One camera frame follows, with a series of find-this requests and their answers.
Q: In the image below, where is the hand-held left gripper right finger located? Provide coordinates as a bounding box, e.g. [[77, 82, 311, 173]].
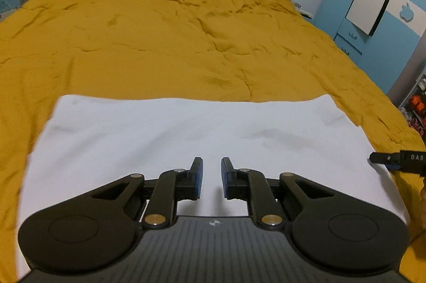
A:
[[221, 156, 337, 231]]

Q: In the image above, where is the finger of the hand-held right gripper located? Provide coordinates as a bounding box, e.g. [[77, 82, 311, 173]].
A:
[[369, 151, 403, 171]]

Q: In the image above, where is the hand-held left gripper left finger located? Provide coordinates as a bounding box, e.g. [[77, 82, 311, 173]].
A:
[[88, 156, 204, 231]]

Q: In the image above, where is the white long-sleeve sweatshirt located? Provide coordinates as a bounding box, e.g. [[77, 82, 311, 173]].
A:
[[15, 94, 411, 281]]

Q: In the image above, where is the white storage rack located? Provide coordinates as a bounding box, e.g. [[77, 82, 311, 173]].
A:
[[397, 65, 426, 145]]

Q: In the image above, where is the blue wardrobe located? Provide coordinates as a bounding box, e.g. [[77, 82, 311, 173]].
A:
[[313, 0, 426, 95]]

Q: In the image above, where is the mustard yellow blanket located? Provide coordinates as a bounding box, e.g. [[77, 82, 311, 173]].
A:
[[0, 0, 426, 283]]

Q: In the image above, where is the bedside nightstand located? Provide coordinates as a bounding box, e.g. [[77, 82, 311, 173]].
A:
[[289, 0, 315, 21]]

